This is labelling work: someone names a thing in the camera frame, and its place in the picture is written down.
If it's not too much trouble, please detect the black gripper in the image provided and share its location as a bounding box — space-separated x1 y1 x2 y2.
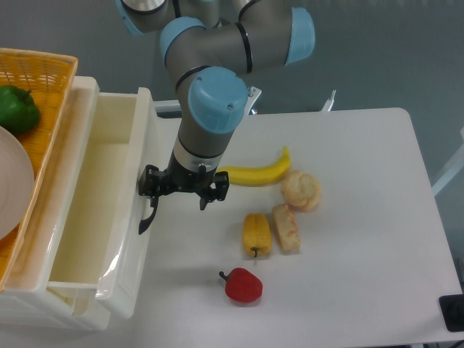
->
138 161 229 210

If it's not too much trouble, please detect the black device at table corner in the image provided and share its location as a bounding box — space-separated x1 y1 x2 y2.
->
439 294 464 332

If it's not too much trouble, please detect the white drawer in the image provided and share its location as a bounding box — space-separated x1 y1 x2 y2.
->
48 88 158 330

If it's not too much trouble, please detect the yellow bell pepper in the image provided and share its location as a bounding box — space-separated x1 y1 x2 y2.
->
242 213 272 258

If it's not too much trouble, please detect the green bell pepper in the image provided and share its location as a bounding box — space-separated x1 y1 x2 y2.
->
1 85 41 136

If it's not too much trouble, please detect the round bread bun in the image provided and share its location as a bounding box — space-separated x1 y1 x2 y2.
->
281 170 322 212

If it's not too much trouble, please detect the red bell pepper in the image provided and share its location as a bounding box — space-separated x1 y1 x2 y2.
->
219 268 263 303

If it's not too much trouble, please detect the yellow banana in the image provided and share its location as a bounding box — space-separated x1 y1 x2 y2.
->
218 146 291 187

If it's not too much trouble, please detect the orange woven basket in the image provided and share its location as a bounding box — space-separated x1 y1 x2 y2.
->
1 48 78 290

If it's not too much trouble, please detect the white drawer cabinet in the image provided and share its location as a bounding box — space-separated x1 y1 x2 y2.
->
1 77 109 330

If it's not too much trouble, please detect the toast bread slice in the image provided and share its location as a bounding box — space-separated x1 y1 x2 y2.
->
272 204 301 253

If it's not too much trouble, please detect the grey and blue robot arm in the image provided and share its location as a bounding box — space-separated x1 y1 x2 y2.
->
117 1 315 207

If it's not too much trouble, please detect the black top drawer handle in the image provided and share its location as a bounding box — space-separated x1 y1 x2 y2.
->
138 206 157 235

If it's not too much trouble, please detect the white round plate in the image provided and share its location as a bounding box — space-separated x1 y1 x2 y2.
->
1 128 35 239

